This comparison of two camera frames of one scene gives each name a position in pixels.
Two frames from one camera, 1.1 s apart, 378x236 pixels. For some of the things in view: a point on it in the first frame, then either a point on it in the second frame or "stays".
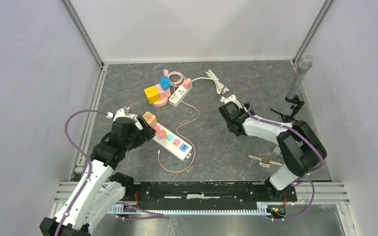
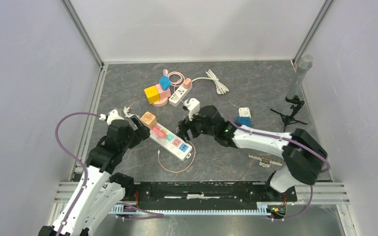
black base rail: x=207 y=195 stays
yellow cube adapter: x=152 y=94 stays
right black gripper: x=247 y=105 -> x=185 y=125
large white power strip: x=173 y=144 stays
